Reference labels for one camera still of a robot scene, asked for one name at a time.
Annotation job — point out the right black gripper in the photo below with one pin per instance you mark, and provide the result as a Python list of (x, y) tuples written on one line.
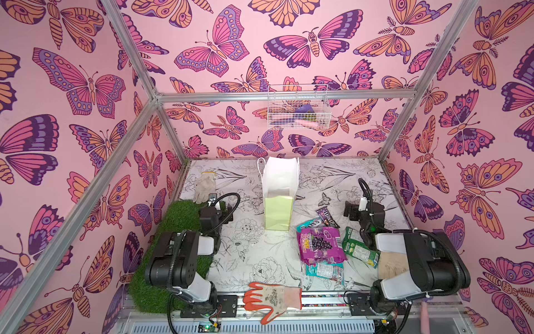
[(354, 211)]

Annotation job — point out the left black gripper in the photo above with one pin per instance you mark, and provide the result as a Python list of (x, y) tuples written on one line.
[(211, 212)]

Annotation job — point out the purple grape candy bag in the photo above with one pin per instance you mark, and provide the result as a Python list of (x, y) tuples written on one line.
[(322, 244)]

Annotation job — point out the teal Fox's candy bag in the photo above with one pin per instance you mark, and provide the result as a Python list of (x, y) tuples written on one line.
[(313, 223)]

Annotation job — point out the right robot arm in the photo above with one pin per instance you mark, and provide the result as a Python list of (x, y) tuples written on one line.
[(434, 267)]

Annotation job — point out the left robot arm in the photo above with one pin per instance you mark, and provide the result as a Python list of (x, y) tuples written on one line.
[(173, 265)]

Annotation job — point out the white paper gift bag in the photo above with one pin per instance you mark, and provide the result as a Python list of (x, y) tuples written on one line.
[(279, 184)]

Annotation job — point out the green artificial grass mat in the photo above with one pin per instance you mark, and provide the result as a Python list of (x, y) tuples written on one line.
[(180, 216)]

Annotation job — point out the white knit work glove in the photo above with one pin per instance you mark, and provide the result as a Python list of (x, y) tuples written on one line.
[(205, 186)]

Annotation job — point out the green snack packet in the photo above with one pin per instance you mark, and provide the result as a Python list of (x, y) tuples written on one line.
[(354, 248)]

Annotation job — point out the brown M&M's candy packet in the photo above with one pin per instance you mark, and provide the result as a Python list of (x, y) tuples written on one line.
[(327, 218)]

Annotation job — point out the beige leather glove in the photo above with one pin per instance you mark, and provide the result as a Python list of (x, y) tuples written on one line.
[(393, 272)]

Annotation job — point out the red and white work glove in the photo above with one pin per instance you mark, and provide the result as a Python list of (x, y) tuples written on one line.
[(274, 298)]

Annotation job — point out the pink roll in basket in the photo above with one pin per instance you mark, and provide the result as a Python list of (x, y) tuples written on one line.
[(300, 124)]

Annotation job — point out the purple item in basket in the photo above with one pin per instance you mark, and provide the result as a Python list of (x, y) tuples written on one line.
[(305, 109)]

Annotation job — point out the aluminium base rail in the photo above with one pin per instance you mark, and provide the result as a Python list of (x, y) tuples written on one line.
[(321, 312)]

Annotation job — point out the white wire basket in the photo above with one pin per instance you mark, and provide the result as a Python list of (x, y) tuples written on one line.
[(291, 106)]

